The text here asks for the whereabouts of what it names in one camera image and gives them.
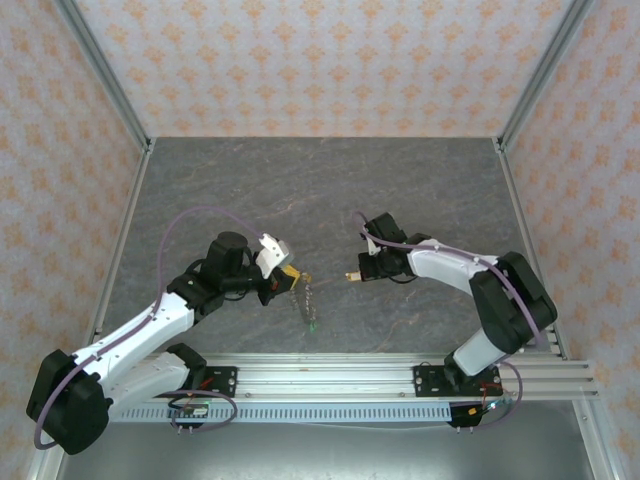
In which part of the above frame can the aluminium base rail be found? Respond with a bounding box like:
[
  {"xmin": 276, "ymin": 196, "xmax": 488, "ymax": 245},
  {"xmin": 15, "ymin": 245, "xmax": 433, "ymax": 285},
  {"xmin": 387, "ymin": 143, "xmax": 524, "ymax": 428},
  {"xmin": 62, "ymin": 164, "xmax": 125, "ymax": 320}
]
[{"xmin": 114, "ymin": 351, "xmax": 599, "ymax": 402}]

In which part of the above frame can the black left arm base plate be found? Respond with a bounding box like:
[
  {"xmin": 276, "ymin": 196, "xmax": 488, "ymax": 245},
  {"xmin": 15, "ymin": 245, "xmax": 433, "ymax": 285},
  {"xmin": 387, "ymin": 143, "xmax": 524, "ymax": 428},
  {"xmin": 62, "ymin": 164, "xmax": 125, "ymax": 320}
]
[{"xmin": 164, "ymin": 366, "xmax": 240, "ymax": 400}]

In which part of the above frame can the white slotted cable duct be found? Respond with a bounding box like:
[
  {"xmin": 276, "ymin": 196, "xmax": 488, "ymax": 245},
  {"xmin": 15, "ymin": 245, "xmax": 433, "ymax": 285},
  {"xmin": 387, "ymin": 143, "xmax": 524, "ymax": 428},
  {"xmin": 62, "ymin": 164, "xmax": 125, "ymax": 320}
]
[{"xmin": 107, "ymin": 403, "xmax": 454, "ymax": 425}]

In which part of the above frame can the grey metal shelf panel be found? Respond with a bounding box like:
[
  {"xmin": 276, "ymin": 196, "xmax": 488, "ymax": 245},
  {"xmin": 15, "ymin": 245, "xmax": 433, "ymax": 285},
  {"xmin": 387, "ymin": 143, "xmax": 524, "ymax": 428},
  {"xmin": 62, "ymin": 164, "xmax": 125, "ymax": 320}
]
[{"xmin": 54, "ymin": 422, "xmax": 596, "ymax": 480}]

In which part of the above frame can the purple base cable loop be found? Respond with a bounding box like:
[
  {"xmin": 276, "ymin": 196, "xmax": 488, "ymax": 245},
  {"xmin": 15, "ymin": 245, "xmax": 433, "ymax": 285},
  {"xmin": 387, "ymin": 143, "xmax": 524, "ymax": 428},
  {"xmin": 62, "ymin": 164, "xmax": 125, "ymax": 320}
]
[
  {"xmin": 168, "ymin": 389, "xmax": 237, "ymax": 432},
  {"xmin": 469, "ymin": 360, "xmax": 525, "ymax": 431}
]

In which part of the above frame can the aluminium frame upright post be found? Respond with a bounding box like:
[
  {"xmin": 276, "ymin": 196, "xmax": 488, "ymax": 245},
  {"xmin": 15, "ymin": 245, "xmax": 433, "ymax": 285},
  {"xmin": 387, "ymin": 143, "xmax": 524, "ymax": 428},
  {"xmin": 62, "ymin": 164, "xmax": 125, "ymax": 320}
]
[
  {"xmin": 497, "ymin": 0, "xmax": 599, "ymax": 151},
  {"xmin": 52, "ymin": 0, "xmax": 156, "ymax": 154}
]

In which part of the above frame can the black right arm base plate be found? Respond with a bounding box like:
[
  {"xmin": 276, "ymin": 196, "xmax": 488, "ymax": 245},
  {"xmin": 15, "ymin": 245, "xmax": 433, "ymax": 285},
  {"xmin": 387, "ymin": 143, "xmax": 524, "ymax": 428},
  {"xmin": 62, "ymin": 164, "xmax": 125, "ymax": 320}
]
[{"xmin": 412, "ymin": 364, "xmax": 503, "ymax": 400}]

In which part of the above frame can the aluminium table side rail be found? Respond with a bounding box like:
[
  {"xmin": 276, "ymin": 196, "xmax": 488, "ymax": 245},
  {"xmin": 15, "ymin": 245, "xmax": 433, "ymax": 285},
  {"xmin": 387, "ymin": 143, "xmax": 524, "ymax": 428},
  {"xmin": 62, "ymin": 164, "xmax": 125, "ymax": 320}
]
[
  {"xmin": 492, "ymin": 137, "xmax": 571, "ymax": 361},
  {"xmin": 92, "ymin": 144, "xmax": 157, "ymax": 346}
]

